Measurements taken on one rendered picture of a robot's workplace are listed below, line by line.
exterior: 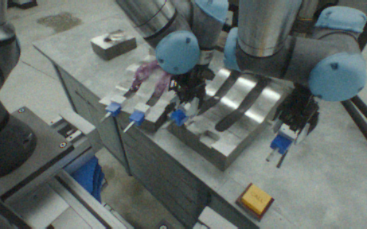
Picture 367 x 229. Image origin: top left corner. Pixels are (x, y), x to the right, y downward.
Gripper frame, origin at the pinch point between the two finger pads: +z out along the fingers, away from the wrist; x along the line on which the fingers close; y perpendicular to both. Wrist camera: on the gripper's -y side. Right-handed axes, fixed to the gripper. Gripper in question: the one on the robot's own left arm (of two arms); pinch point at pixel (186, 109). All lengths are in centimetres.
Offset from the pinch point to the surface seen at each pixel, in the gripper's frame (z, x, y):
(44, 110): 117, -146, 1
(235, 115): 3.0, 10.9, -15.7
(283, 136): -5.6, 27.8, -10.3
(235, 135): 2.3, 16.5, -6.7
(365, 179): 3, 54, -28
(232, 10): -7, -37, -78
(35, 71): 125, -218, -21
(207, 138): 6.6, 10.1, -1.8
